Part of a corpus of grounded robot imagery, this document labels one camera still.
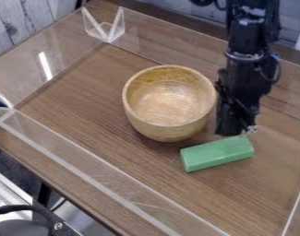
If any clear acrylic front wall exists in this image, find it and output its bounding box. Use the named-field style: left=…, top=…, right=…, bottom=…
left=0, top=100, right=228, bottom=236

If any green rectangular block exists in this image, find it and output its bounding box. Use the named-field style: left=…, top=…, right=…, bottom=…
left=180, top=136, right=254, bottom=172

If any brown wooden bowl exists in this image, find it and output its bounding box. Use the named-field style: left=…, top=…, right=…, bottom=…
left=121, top=65, right=215, bottom=142

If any grey metal base plate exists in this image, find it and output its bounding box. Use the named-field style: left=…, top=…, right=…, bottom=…
left=52, top=214, right=84, bottom=236

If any black cable bottom left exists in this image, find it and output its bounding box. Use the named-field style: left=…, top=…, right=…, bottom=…
left=0, top=205, right=60, bottom=236

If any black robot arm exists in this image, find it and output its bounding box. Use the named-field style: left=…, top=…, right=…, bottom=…
left=188, top=0, right=281, bottom=136

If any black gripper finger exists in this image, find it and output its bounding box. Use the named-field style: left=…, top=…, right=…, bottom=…
left=214, top=92, right=246, bottom=136
left=238, top=106, right=259, bottom=134

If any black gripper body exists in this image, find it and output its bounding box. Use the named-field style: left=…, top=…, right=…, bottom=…
left=215, top=50, right=281, bottom=114

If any clear acrylic corner bracket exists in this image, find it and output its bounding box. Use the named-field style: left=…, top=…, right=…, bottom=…
left=80, top=7, right=124, bottom=43

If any black table leg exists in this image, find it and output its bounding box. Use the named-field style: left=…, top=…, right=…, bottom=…
left=37, top=183, right=52, bottom=207

